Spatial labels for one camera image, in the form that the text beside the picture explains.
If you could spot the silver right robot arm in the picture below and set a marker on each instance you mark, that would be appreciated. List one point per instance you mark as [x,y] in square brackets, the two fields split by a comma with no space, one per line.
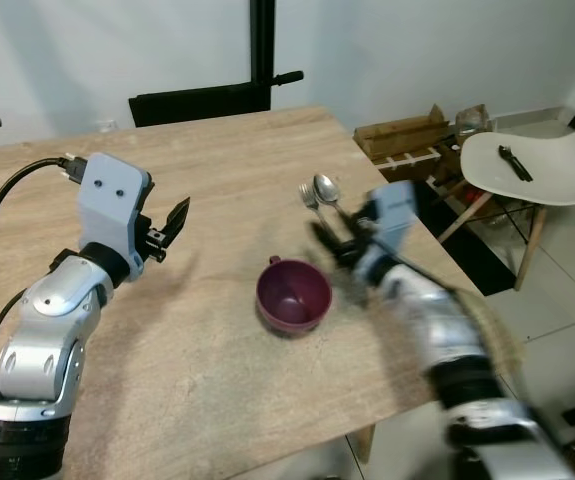
[437,330]

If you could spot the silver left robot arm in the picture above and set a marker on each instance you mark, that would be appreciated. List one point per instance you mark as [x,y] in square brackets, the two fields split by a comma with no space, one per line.
[42,330]

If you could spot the silver metal spoon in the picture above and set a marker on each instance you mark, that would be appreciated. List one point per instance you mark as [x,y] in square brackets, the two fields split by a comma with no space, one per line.
[324,189]

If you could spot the maroon plastic cup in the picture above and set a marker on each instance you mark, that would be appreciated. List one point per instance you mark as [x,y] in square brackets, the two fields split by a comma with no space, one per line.
[294,297]

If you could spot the wooden crate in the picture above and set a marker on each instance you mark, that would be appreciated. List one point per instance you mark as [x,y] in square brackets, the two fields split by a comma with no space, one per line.
[402,135]

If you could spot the black stand with pole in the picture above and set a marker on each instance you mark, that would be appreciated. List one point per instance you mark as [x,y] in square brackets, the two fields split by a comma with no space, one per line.
[207,100]

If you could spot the black floor mat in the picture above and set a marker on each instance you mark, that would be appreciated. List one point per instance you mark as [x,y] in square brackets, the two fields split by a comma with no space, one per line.
[477,250]

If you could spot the woven beige placemat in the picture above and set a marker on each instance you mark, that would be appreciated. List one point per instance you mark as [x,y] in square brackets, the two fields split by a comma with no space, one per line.
[497,325]

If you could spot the white plastic chair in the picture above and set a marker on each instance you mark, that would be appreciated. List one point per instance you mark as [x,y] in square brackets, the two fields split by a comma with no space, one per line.
[547,165]

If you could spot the small black tool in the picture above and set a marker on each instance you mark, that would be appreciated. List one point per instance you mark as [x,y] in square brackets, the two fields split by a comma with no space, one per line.
[515,164]

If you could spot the wooden table leg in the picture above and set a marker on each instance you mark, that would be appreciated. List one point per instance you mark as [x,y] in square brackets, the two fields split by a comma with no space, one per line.
[364,445]

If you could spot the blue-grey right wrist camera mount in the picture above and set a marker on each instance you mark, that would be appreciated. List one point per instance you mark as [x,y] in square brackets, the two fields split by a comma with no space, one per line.
[395,215]

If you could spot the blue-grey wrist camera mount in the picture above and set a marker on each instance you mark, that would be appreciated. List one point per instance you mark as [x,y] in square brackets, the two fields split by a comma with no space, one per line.
[112,205]
[395,215]

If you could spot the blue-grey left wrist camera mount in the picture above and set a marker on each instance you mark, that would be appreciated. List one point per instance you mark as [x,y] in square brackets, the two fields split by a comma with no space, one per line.
[112,205]

